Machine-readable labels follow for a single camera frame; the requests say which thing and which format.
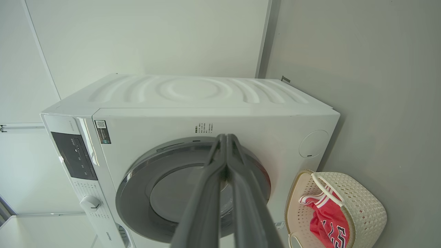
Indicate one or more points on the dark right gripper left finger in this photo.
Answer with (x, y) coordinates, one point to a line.
(203, 213)

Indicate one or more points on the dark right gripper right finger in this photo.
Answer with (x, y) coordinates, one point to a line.
(251, 213)

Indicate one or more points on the black round glass washer door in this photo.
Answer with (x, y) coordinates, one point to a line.
(137, 193)

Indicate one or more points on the red basketball jersey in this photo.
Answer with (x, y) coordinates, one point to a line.
(330, 224)

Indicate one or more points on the cream perforated laundry basket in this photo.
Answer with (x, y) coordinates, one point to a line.
(361, 206)

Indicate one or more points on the white front-load washing machine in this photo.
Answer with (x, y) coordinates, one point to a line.
(193, 100)

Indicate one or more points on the black QR code sticker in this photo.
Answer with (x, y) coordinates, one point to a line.
(102, 132)

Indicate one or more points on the small grey floor bracket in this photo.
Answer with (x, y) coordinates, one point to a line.
(286, 79)

